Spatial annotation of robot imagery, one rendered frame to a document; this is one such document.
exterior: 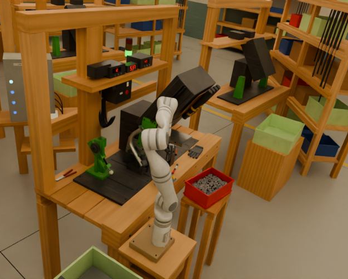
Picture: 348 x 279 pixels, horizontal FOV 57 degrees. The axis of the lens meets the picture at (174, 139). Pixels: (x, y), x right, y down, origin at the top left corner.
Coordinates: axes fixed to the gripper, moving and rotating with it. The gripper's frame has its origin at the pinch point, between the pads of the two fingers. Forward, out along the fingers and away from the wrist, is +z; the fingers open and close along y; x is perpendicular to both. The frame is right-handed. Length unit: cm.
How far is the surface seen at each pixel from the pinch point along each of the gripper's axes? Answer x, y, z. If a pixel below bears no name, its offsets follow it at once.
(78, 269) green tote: 56, 7, 40
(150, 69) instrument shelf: -67, 54, -23
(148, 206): -2.2, 5.2, 39.9
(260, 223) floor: -144, -49, 129
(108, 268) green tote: 47, -4, 41
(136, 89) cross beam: -81, 75, 2
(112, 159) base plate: -30, 57, 40
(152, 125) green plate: -40, 31, 6
